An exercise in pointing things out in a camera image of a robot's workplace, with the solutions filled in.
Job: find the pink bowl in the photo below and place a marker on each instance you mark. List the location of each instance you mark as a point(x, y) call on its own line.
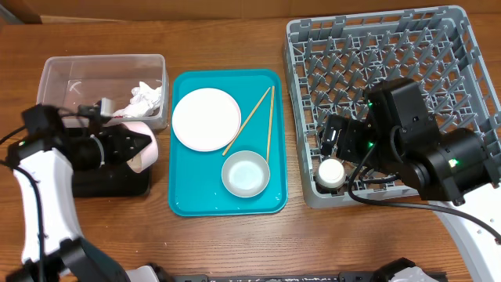
point(147, 156)

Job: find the grey dishwasher rack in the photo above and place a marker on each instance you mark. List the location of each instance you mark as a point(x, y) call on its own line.
point(331, 60)

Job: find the wooden chopstick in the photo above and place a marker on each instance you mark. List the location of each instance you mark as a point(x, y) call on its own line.
point(249, 116)
point(271, 112)

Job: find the large white plate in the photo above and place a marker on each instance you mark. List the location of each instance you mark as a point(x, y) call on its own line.
point(206, 119)

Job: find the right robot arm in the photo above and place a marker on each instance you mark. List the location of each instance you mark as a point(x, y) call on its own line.
point(454, 174)

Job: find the white cup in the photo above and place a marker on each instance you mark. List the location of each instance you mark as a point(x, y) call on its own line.
point(330, 174)

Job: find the black tray bin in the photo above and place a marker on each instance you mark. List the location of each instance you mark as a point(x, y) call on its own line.
point(111, 181)

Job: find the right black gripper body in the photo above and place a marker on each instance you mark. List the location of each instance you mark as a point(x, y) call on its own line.
point(340, 139)

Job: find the teal plastic tray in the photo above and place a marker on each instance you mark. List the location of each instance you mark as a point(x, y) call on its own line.
point(195, 179)

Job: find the left wooden chopstick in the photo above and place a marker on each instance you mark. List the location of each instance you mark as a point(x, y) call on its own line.
point(249, 116)

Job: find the clear plastic bin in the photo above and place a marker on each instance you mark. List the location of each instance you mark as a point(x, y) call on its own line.
point(71, 81)

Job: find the grey bowl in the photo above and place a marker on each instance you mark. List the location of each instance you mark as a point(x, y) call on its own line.
point(245, 174)

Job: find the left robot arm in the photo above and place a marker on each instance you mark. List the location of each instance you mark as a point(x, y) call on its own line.
point(44, 163)

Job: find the right wooden chopstick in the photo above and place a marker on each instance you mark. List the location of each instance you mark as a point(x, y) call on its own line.
point(271, 112)

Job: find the white napkin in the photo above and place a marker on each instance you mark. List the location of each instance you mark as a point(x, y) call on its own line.
point(143, 103)

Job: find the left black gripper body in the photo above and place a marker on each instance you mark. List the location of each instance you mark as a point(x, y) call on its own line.
point(96, 150)

